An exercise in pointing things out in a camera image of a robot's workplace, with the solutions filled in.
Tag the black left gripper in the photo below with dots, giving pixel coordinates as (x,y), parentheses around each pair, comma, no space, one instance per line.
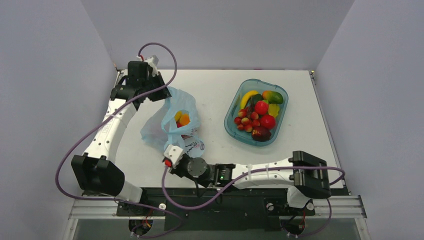
(163,94)

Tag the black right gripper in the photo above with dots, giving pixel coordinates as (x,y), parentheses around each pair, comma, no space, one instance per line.
(182,162)

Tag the light blue plastic bag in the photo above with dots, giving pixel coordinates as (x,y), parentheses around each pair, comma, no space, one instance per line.
(162,128)

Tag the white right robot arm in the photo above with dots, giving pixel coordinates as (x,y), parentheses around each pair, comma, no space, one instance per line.
(305,175)

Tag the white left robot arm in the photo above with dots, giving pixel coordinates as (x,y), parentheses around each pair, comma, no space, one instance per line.
(95,169)

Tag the orange yellow fake fruit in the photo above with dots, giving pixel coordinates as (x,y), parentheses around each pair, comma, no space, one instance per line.
(184,119)

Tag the yellow fake lemon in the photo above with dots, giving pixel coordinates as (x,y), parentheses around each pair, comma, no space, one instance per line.
(177,116)

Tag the dark red fake fruit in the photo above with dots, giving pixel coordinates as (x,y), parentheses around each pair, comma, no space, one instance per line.
(260,134)

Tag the fake cherry bunch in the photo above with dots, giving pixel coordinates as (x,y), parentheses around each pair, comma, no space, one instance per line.
(246,120)

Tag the yellow fake banana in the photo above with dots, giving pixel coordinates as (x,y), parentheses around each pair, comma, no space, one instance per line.
(246,97)

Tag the red fake apple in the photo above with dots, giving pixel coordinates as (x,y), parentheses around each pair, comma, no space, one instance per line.
(267,121)

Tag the red fake strawberry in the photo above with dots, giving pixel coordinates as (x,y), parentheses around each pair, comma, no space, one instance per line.
(261,107)

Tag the yellow fake starfruit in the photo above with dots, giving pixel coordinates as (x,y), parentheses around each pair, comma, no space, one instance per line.
(273,110)

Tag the green orange fake mango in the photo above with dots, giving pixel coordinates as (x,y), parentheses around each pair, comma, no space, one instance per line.
(273,97)

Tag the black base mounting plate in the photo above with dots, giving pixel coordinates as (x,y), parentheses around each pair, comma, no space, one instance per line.
(249,209)

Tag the teal plastic fruit tray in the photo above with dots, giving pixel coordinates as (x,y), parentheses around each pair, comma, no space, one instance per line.
(260,86)

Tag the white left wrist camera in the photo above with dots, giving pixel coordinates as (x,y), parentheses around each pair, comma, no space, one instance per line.
(152,61)

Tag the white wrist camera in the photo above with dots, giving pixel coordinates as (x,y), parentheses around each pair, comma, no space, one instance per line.
(172,155)
(152,61)

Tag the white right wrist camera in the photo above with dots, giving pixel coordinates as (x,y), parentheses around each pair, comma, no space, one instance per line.
(172,155)

